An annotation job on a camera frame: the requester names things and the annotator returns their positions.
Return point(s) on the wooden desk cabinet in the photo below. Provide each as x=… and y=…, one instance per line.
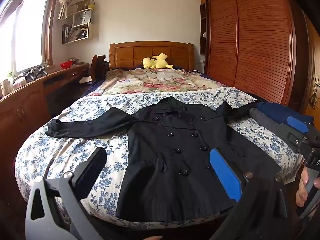
x=23, y=111

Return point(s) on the wooden louvered wardrobe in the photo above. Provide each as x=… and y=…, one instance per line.
x=257, y=46

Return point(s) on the wooden headboard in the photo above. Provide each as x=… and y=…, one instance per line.
x=129, y=55

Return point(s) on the person's right hand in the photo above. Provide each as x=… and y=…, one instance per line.
x=302, y=194

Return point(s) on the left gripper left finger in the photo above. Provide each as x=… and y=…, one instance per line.
x=43, y=220

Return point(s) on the window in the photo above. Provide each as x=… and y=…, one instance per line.
x=26, y=35

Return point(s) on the white bottles on sill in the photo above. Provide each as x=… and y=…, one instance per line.
x=7, y=86

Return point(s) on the white wall shelf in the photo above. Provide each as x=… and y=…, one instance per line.
x=79, y=22

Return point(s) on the pink floral quilt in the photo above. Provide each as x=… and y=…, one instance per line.
x=142, y=80

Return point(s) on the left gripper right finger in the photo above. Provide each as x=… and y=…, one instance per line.
x=261, y=207

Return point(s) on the black device on desk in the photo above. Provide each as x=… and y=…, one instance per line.
x=35, y=73

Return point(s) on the black double-breasted coat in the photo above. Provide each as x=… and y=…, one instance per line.
x=169, y=177

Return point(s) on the yellow plush toy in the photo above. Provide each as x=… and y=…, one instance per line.
x=156, y=62

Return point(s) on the folded grey garment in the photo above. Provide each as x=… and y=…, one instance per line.
x=270, y=127

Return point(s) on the folded navy blue garment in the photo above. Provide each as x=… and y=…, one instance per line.
x=280, y=113

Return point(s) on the blue floral white bedspread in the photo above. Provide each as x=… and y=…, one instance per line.
x=41, y=155

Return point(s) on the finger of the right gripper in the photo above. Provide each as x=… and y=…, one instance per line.
x=297, y=124

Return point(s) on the wooden chair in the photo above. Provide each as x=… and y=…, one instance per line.
x=99, y=67

